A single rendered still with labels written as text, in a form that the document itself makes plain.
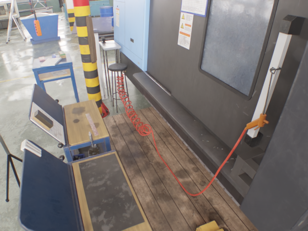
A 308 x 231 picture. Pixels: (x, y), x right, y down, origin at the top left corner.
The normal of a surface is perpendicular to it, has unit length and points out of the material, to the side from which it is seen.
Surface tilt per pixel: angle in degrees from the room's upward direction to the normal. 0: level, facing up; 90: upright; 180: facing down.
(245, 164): 86
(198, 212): 0
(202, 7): 86
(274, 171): 88
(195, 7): 86
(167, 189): 0
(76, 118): 0
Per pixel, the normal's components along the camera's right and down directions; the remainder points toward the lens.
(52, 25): 0.56, 0.50
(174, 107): 0.00, -0.84
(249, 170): -0.91, 0.17
